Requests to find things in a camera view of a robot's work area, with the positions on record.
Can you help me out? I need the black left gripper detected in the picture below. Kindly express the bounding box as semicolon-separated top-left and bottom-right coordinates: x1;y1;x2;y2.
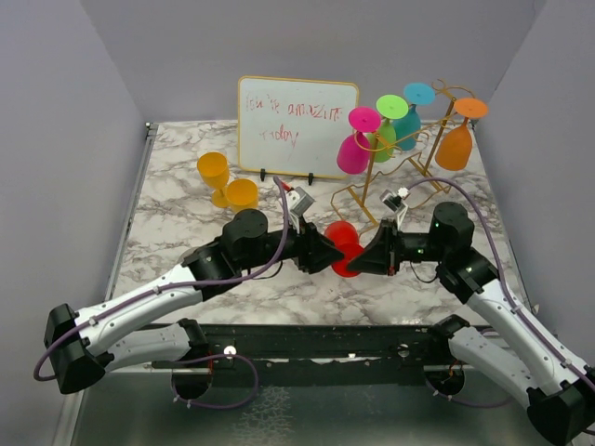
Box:
239;212;345;274

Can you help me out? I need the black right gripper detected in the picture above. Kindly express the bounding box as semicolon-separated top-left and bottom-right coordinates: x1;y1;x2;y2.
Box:
347;217;448;275

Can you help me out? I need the red wine glass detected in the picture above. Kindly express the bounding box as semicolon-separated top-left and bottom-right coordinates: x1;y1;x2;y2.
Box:
324;220;364;278

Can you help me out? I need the gold wire glass rack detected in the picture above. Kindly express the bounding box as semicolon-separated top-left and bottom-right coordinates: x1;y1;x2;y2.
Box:
330;79;486;233

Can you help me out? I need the yellow wine glass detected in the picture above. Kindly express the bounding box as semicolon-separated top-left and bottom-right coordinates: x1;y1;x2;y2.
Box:
197;151;230;208
225;178;258;213

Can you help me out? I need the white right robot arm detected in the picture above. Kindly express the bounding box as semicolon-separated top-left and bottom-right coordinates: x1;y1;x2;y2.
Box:
348;202;594;445

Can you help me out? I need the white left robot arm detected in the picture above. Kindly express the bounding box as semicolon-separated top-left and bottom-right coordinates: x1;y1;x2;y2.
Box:
44;209;344;395

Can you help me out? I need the pink wine glass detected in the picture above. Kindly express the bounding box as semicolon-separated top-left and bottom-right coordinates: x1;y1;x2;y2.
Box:
337;106;381;175

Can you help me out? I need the orange wine glass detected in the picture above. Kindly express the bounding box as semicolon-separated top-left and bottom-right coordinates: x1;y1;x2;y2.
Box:
434;98;489;171

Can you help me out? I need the teal wine glass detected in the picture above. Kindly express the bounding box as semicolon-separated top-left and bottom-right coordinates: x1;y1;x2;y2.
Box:
392;83;435;151

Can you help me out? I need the green wine glass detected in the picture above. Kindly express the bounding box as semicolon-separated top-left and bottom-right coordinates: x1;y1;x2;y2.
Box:
367;94;409;163

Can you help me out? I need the yellow framed whiteboard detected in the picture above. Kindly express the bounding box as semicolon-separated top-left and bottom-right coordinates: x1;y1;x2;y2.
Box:
237;76;359;179

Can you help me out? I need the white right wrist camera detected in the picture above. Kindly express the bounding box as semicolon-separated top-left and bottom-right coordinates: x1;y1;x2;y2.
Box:
379;187;410;229

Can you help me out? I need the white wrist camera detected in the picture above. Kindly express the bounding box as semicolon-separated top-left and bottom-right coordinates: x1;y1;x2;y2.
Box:
379;187;410;229
285;187;315;228

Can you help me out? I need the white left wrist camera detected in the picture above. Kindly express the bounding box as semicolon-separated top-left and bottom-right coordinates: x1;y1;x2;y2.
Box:
285;187;315;228

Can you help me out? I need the black front mounting rail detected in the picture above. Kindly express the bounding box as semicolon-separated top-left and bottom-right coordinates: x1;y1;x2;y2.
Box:
152;320;466;387

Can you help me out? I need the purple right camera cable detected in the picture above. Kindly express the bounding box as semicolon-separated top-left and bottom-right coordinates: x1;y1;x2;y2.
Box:
403;177;595;387

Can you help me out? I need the purple camera cable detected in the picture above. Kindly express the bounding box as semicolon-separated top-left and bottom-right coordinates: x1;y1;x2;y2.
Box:
33;175;298;383
403;177;595;387

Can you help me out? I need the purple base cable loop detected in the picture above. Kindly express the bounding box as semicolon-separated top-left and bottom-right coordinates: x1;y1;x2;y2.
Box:
170;355;260;411

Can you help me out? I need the aluminium left side rail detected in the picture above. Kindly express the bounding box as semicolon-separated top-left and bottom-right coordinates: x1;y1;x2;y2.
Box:
100;123;159;303

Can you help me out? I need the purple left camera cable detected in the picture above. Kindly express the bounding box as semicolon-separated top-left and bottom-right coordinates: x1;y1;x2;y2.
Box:
33;175;298;383

